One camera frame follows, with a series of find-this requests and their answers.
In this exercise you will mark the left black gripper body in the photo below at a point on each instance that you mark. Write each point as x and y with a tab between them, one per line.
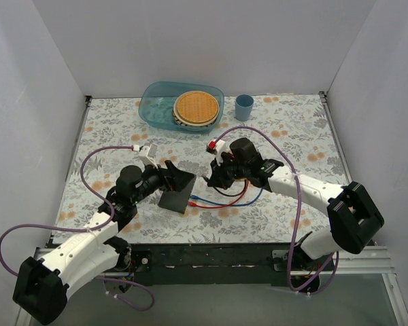
170	175

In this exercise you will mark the teal plastic tub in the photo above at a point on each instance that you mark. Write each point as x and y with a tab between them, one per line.
156	106

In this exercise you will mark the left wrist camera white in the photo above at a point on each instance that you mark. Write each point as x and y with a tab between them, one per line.
147	155

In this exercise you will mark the blue plastic cup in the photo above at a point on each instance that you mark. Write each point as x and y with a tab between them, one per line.
243	107

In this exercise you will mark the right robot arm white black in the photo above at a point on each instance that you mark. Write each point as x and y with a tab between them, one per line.
353	217

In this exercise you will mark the aluminium frame rail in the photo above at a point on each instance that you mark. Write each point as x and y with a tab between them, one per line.
372	260

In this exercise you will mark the woven wicker round plate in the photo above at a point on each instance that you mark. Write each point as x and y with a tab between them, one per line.
196	109

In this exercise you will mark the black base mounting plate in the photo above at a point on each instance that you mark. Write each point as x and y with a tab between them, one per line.
201	276

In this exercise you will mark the black network switch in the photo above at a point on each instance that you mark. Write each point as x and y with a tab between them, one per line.
177	201

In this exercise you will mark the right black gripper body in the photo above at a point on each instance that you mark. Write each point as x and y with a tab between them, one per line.
220	174

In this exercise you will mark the floral table mat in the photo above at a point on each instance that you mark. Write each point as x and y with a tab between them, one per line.
280	126

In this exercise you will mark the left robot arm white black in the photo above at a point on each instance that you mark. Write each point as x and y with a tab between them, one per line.
44	285

